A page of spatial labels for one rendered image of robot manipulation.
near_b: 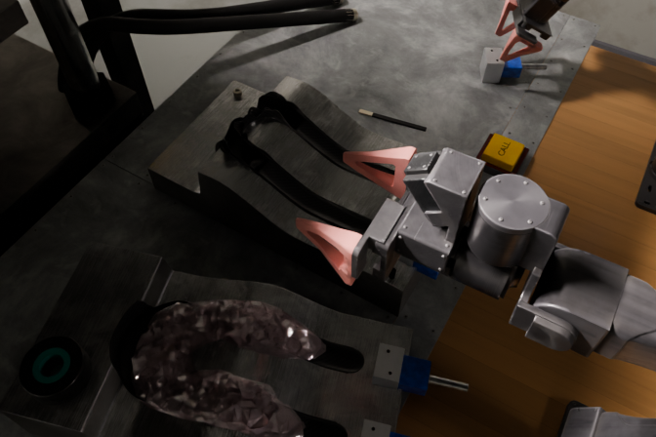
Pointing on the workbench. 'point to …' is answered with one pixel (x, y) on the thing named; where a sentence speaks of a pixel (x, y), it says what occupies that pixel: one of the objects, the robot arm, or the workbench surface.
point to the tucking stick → (392, 120)
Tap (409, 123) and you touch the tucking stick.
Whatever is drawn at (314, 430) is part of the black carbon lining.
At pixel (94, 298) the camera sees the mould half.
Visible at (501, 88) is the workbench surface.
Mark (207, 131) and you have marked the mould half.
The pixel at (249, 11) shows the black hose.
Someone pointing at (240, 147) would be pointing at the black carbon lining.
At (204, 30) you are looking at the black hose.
